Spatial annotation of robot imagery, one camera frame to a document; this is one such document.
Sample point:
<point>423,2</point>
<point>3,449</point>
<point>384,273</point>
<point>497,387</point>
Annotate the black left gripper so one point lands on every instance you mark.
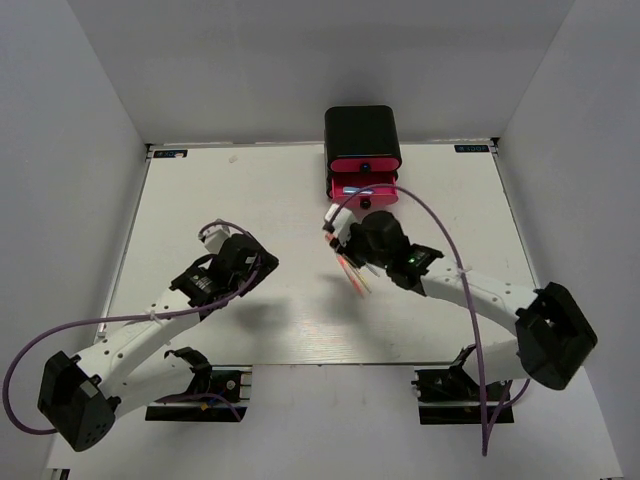
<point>263,265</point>

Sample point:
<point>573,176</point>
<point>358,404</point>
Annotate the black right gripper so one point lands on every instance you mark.
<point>347,249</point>

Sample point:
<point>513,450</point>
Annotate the pink drawer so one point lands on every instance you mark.
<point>363,164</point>
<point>377,189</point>

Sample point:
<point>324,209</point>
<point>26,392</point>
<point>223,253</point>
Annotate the pink top drawer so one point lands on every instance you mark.
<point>363,164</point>

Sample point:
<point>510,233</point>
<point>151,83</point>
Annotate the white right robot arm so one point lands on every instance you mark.
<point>551,337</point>

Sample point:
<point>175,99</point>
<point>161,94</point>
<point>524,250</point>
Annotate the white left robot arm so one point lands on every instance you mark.
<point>83,395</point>

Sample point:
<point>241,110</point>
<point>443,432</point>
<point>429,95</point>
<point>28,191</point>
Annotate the thin yellow highlighter pen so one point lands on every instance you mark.
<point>362,282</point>

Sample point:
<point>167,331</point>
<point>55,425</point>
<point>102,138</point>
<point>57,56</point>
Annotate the thin orange highlighter pen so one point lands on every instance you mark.
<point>345,267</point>

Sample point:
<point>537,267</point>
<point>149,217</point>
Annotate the black drawer cabinet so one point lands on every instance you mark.
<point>361,131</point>

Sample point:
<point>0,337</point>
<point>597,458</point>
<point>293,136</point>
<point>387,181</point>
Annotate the blue right corner label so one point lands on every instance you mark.
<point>471,148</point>

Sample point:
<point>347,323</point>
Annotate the blue corner label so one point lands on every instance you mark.
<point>170,154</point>
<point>471,148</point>

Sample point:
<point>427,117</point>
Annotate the blue left corner label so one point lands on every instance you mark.
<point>170,154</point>

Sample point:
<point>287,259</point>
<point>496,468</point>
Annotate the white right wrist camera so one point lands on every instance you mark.
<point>338,221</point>

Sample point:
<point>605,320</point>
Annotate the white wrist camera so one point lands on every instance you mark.
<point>214,235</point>
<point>338,221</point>

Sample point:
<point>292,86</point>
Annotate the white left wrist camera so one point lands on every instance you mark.
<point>214,235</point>

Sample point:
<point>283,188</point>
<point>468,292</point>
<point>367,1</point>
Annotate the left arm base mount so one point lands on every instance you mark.
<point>223,399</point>

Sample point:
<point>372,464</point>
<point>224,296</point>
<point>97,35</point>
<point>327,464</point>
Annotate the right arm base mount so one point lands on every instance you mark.
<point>446,398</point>

